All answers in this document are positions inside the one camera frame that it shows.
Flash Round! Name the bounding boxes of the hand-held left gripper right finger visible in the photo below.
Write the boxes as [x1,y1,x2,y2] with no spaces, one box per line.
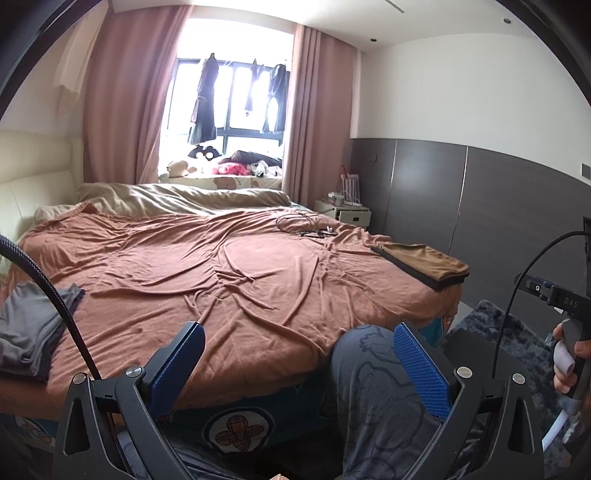
[392,322,548,480]

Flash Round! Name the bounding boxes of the narrow hanging dark garment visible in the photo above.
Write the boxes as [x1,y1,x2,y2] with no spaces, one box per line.
[244,58,264,114]

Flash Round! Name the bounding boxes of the black and white plush toy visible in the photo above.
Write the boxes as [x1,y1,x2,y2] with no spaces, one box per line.
[187,144,220,162]

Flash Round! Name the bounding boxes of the thin black cable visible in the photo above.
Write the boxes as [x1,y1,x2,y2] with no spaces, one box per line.
[276,213,338,239]

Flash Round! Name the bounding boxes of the brown printed t-shirt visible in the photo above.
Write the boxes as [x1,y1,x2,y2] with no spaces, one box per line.
[381,243,470,282]

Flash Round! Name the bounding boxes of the black braided cable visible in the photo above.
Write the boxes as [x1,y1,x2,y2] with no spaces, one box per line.
[0,233,102,381]

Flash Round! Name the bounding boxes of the striped gift bag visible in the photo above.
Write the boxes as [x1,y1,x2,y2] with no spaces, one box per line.
[339,165,361,204]

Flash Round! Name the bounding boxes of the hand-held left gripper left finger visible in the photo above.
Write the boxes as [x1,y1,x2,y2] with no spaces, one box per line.
[55,322,206,480]

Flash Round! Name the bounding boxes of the beige plush bear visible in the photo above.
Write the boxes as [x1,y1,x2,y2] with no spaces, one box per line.
[159,159,192,181]

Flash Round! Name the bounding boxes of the person's patterned grey trousers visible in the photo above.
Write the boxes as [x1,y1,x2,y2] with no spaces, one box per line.
[171,323,467,480]

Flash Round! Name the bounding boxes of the beige duvet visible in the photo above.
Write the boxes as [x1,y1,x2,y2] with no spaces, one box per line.
[34,182,293,222]

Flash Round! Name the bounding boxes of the white bedside table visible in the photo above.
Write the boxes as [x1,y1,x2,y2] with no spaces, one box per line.
[315,198,371,230]

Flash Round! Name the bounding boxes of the plush toys and clothes pile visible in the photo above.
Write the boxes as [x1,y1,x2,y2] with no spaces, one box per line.
[159,174,283,191]

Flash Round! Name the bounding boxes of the grey folded clothes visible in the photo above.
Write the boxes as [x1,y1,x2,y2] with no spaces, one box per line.
[0,282,86,379]

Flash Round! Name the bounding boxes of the orange-brown blanket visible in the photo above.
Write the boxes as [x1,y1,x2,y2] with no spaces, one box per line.
[0,200,467,409]

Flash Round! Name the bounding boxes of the grey shaggy rug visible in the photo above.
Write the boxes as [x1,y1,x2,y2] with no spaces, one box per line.
[457,299,591,467]

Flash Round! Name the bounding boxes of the long hanging dark garment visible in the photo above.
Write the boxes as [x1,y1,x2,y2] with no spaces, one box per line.
[187,53,218,144]

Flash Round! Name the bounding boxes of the dark clothes pile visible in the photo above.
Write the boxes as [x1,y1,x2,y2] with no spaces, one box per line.
[228,150,282,169]

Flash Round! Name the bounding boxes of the person's right hand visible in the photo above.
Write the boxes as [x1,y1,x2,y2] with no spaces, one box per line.
[551,318,591,395]

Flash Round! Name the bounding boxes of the cream hanging cloth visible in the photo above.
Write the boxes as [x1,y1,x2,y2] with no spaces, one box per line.
[52,28,100,107]

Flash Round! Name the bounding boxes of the window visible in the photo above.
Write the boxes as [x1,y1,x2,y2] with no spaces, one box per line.
[159,18,296,181]

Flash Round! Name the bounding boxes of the black folded garment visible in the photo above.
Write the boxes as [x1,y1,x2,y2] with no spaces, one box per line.
[372,246,467,291]

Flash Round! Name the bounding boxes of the white tube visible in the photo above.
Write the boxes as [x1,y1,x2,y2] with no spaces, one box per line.
[542,408,571,450]

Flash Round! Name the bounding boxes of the cream padded headboard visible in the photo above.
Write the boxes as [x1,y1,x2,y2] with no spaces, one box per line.
[0,130,86,245]

